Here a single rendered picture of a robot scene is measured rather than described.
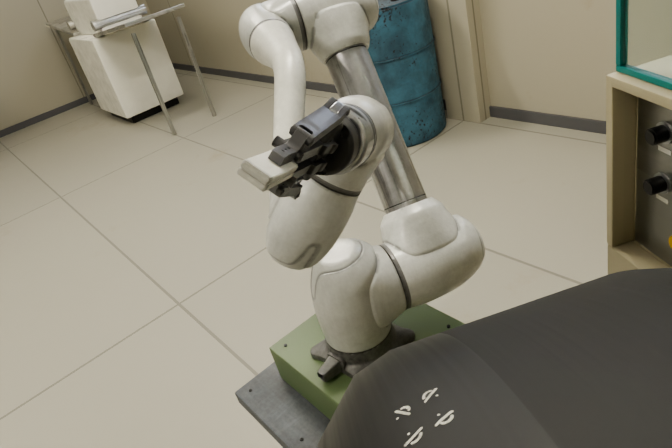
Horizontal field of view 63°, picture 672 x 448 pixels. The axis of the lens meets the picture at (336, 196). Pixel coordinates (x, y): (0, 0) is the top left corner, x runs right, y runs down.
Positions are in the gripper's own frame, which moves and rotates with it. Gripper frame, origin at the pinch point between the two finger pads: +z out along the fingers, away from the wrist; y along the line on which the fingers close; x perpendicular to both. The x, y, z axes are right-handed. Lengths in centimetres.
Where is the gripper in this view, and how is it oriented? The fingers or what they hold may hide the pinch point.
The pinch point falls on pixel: (269, 169)
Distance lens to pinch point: 51.1
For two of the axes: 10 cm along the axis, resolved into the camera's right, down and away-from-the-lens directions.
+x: 8.2, 5.6, -1.1
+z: -2.8, 2.2, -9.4
